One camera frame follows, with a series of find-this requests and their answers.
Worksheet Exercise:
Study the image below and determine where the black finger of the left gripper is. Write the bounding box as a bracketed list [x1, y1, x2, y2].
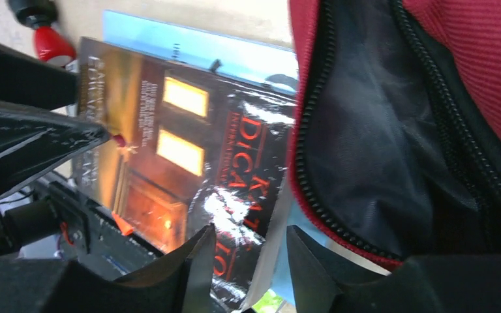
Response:
[0, 44, 78, 110]
[0, 101, 110, 200]

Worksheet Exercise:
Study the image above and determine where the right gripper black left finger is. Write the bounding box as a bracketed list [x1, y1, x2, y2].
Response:
[0, 224, 216, 312]

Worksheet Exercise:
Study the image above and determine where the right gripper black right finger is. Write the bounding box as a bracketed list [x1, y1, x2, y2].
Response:
[286, 226, 501, 312]

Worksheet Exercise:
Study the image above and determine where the light blue paperback book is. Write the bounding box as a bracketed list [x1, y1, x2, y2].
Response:
[103, 10, 312, 307]

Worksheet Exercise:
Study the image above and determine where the dark brown cover paperback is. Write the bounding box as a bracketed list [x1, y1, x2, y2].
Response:
[72, 37, 295, 312]

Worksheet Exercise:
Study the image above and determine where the red backpack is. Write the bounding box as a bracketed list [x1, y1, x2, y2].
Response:
[288, 1, 501, 271]

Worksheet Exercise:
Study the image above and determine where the green bottom paperback book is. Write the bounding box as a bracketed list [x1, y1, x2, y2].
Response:
[252, 290, 297, 313]

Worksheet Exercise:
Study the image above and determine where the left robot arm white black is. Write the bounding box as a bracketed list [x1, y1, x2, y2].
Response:
[0, 44, 110, 256]

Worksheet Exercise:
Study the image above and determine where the red black glue stick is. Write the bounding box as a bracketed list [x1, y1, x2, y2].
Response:
[7, 0, 76, 67]

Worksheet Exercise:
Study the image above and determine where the orange black highlighter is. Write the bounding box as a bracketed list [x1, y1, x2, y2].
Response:
[111, 212, 134, 236]

